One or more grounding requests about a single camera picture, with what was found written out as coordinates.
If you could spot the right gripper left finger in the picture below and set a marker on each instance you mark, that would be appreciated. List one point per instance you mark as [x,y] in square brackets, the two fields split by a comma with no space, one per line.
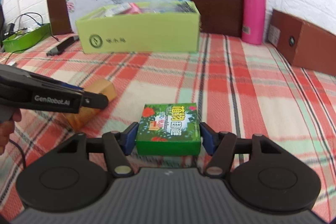
[117,146]

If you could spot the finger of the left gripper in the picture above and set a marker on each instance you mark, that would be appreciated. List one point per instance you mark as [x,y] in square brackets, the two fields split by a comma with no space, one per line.
[66,85]
[94,100]

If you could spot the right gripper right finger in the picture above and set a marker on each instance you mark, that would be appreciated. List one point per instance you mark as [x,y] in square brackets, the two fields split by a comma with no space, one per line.
[221,147]

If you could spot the gold rectangular box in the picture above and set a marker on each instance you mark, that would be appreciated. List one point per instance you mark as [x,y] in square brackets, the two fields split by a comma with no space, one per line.
[78,120]

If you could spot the green printed box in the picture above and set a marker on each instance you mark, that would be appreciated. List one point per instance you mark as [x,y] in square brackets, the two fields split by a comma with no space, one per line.
[169,130]

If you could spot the white orange medicine box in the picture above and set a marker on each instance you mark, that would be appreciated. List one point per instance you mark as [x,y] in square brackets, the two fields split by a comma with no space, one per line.
[117,10]

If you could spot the person left hand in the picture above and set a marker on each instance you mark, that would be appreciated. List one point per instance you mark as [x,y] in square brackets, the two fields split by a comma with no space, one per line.
[8,128]

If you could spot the black smartphone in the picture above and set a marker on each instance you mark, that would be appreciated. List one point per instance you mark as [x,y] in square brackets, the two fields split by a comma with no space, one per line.
[62,46]

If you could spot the green tray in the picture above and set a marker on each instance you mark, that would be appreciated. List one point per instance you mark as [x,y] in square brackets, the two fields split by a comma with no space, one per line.
[20,41]

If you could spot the plaid bed sheet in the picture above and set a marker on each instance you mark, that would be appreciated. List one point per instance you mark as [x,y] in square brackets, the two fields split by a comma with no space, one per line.
[238,87]

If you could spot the light green cardboard storage box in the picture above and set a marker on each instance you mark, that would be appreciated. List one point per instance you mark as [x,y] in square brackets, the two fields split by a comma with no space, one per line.
[158,27]

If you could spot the brown cardboard box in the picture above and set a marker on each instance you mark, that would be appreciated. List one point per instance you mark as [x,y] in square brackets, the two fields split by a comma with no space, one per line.
[303,44]

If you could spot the pink thermos bottle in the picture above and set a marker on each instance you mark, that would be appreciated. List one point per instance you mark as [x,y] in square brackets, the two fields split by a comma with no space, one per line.
[253,21]

